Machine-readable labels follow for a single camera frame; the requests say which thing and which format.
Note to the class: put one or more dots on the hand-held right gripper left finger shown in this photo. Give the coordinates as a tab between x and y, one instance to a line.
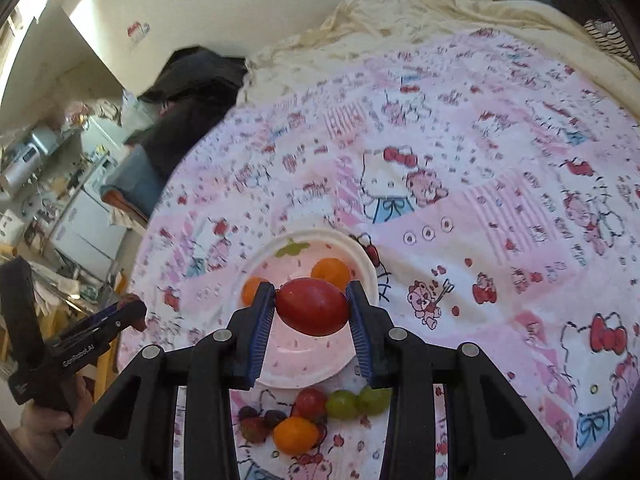
262	335

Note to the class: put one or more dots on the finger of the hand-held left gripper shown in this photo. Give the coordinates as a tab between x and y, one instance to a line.
120	312

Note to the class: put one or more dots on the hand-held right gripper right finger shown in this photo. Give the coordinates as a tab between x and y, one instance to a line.
359	335

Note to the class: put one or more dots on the small orange kumquat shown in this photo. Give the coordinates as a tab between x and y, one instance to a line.
295	435
250	290

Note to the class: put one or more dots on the white paper plate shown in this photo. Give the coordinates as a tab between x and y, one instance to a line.
305	360

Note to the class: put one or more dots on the oval red tomato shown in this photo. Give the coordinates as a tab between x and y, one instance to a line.
312	312

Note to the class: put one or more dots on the green grape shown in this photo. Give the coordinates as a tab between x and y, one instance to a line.
374	399
342	405

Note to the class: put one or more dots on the large orange tangerine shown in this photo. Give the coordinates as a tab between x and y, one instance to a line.
331	271

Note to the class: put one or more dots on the dark purple grape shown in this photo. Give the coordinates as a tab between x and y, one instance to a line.
274	417
247	413

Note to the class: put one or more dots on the round red cherry tomato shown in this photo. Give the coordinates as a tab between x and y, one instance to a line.
311	402

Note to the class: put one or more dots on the red strawberry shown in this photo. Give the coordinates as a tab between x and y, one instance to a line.
254	430

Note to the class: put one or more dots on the person's left hand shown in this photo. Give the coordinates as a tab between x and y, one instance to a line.
45	422

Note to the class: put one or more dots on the yellow wooden stool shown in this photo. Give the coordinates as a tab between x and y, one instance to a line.
107	365

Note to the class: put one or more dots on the white refrigerator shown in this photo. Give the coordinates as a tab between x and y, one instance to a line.
85	220

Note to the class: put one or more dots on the blue-grey cushion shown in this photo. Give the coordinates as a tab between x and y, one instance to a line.
135	175

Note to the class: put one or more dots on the silver kitchen appliance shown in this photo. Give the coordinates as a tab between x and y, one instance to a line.
25	160

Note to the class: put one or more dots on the pink printed blanket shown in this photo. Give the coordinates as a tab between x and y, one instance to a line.
450	185

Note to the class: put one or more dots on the black clothing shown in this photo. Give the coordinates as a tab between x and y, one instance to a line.
190	105

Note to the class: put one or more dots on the cream blanket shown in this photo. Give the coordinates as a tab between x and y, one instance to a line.
400	15

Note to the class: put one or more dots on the striped cloth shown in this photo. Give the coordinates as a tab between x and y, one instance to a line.
607	37

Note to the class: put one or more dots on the red wall sticker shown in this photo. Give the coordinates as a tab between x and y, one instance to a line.
138	34

